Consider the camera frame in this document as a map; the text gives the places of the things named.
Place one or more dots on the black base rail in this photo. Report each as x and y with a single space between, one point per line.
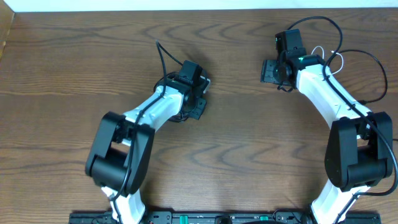
192 218

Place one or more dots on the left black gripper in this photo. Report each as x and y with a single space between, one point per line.
197 114

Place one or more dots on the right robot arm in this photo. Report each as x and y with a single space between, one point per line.
358 153

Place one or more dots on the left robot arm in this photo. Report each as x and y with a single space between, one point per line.
119 156

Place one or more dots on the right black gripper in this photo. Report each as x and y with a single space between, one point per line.
267 72

